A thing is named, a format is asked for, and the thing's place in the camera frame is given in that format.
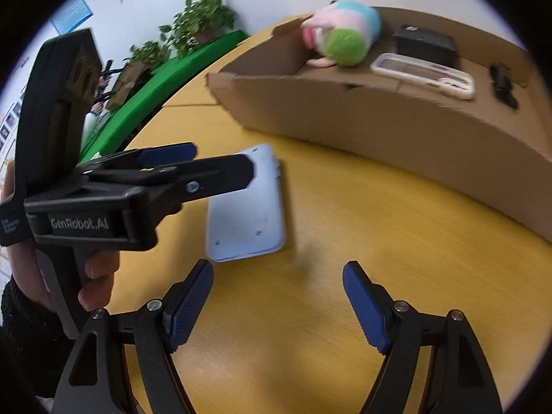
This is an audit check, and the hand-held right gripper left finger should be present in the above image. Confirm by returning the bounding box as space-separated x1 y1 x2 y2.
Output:
52 259 214 414

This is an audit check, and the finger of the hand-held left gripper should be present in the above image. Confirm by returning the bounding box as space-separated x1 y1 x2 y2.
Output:
80 142 199 173
142 154 255 208

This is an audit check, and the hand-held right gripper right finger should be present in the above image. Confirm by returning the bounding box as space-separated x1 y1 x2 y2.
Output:
343 261 505 414

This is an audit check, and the light blue tablet case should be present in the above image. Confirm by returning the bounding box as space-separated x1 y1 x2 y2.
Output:
205 144 287 264

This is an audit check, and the cardboard box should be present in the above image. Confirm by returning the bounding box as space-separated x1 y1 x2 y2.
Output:
205 6 552 244

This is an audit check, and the pastel plush toy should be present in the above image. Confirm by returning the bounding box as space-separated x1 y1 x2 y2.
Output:
300 0 382 69

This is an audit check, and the person's left forearm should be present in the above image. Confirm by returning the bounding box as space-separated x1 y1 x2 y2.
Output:
0 276 80 397

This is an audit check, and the person's left hand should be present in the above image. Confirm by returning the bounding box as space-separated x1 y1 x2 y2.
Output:
0 160 121 312

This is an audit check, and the green board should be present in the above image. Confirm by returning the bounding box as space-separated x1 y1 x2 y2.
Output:
80 30 251 165

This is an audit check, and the small potted plant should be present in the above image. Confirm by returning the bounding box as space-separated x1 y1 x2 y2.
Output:
106 41 171 110

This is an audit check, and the leafy potted plant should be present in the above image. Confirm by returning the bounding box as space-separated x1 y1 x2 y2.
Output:
159 0 238 59

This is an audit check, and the white framed rectangular device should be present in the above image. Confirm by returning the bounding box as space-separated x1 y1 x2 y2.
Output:
370 53 476 101

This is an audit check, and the small black box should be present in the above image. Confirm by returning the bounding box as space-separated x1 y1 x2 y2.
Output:
392 25 460 70

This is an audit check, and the small black clip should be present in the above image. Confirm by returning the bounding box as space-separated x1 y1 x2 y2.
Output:
489 64 520 110

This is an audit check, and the row of wall photos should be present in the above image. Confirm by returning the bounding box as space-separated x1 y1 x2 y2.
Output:
0 95 24 169

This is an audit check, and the blue-framed wall poster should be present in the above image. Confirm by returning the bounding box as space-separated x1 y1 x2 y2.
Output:
52 0 93 35

